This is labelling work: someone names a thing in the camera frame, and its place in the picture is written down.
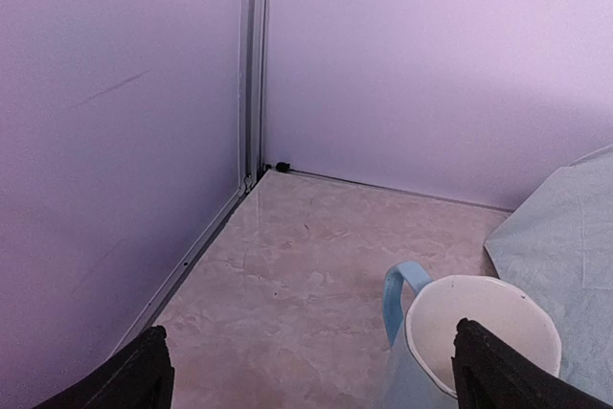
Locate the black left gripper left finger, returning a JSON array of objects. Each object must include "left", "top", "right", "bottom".
[{"left": 36, "top": 326, "right": 173, "bottom": 409}]

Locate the mint green black umbrella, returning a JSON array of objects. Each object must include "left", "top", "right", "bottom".
[{"left": 485, "top": 147, "right": 612, "bottom": 403}]

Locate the white blue enamel pitcher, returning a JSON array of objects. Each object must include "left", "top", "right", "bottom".
[{"left": 382, "top": 261, "right": 562, "bottom": 409}]

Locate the aluminium corner post left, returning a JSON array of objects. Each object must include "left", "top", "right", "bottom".
[{"left": 238, "top": 0, "right": 268, "bottom": 194}]

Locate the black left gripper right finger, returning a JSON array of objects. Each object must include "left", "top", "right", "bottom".
[{"left": 451, "top": 318, "right": 609, "bottom": 409}]

